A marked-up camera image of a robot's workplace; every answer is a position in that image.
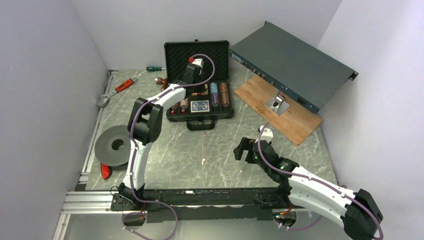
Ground red playing card deck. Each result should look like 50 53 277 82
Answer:
191 84 209 96

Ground orange chip stack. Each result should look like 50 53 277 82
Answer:
180 98 189 111

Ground blue playing card deck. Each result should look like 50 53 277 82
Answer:
190 100 210 113

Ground black poker set case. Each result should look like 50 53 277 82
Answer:
164 40 235 131

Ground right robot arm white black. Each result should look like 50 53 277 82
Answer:
233 137 384 240

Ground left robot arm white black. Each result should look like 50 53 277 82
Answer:
118 58 204 210

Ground light blue chips in case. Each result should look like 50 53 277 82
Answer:
209 82 219 95

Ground purple chips in case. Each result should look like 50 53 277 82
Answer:
211 92 220 108

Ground orange chips right slot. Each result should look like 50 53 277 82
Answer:
219 82 230 108

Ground copper pipe fitting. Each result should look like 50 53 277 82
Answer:
155 77 169 92

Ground wooden board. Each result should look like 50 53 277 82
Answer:
234 76 323 146

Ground grey rack server unit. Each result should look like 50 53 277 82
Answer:
229 21 358 114

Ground grey perforated metal disc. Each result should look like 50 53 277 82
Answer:
94 125 131 171

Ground red object under disc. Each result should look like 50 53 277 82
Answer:
100 163 112 180

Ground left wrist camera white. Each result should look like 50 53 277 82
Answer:
188 57 204 68

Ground green handled screwdriver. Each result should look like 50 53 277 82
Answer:
146 66 166 72

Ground metal bracket block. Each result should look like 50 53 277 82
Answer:
265 94 290 116

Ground red handled adjustable wrench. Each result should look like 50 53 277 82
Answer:
96 76 138 107

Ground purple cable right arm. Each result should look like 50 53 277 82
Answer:
257 122 384 240

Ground aluminium rail left edge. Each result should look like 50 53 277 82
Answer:
78 70 119 184

